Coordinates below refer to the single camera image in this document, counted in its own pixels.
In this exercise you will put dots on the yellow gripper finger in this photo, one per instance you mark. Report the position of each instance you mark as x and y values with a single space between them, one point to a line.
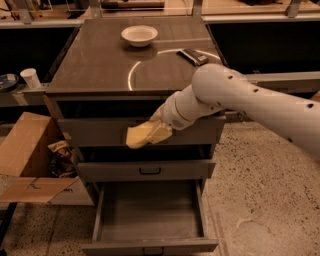
157 114
156 132

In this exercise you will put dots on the yellow sponge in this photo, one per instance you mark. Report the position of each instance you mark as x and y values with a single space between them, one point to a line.
136 137

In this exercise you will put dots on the grey drawer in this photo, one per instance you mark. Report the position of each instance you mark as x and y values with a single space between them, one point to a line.
147 170
150 218
87 132

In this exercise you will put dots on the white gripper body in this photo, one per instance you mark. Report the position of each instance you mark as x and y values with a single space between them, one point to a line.
174 114

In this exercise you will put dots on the white bowl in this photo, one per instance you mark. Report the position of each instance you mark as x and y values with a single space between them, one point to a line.
139 35

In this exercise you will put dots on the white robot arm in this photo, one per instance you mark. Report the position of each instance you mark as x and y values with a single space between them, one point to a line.
215 87

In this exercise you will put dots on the bottom grey drawer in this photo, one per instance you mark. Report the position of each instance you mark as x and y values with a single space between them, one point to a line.
150 218

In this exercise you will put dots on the middle grey drawer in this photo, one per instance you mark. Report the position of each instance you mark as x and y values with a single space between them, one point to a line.
147 170

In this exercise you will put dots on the snack bag in box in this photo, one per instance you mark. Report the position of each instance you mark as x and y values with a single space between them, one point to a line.
61 164

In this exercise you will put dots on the top grey drawer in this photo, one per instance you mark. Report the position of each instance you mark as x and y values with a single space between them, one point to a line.
87 132

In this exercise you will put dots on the grey drawer cabinet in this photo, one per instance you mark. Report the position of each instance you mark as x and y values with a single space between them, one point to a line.
103 76

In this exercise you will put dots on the open cardboard box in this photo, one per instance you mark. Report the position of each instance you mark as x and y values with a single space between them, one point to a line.
25 156

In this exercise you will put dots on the white paper cup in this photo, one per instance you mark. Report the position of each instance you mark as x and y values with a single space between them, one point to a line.
30 77

